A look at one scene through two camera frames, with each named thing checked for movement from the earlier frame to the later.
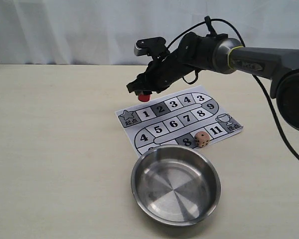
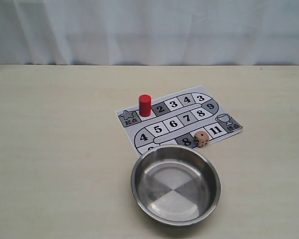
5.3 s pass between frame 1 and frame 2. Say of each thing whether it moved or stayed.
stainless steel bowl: stayed
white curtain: stayed
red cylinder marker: moved
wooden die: stayed
